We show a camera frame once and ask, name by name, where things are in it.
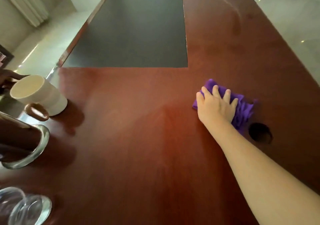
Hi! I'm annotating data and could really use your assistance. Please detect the person's right forearm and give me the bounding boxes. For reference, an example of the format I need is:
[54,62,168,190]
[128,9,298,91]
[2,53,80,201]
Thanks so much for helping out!
[204,119,320,225]

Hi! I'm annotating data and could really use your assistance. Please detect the black desk mat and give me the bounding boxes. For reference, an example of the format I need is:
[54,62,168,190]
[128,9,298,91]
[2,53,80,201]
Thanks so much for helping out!
[62,0,188,68]

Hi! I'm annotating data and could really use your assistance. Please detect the cream curtain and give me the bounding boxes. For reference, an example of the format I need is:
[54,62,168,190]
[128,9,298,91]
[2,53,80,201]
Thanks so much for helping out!
[0,0,49,28]

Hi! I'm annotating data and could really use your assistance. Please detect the white mug with brown handle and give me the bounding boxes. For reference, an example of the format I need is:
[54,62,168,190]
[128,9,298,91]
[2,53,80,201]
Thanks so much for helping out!
[10,75,68,122]

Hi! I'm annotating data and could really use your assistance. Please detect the clear drinking glass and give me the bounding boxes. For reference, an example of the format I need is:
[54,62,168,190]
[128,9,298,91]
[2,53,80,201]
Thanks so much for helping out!
[8,194,52,225]
[0,187,26,220]

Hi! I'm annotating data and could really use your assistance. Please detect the purple cleaning cloth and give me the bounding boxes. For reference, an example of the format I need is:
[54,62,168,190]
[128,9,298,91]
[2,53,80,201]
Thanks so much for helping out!
[192,79,258,136]

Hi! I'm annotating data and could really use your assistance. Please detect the dark brown chair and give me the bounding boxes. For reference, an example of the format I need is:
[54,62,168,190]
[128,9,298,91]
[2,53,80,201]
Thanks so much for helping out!
[0,69,28,90]

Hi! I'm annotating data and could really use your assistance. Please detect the person's right hand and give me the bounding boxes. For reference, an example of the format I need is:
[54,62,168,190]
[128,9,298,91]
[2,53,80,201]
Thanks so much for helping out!
[196,85,238,127]

